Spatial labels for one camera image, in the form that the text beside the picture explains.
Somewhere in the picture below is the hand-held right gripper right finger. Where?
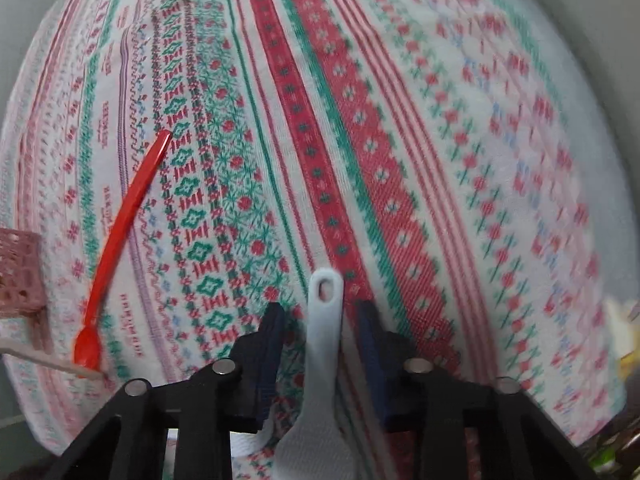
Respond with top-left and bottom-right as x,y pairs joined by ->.
355,300 -> 601,480

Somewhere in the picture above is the wooden chopstick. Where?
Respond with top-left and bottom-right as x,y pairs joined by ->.
0,350 -> 107,380

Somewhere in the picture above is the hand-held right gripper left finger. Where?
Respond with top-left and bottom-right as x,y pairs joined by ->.
47,302 -> 288,480

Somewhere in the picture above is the white plastic spoon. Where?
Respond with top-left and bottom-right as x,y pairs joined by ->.
274,269 -> 358,480

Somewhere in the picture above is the pink plastic basket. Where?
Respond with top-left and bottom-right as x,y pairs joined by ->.
0,227 -> 48,318

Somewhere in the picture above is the yellow object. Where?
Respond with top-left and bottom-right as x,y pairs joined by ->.
602,297 -> 640,381

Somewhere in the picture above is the red plastic spoon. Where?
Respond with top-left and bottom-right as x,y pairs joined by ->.
72,130 -> 173,367

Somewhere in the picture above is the patterned striped tablecloth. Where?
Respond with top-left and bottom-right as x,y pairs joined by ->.
0,0 -> 628,480

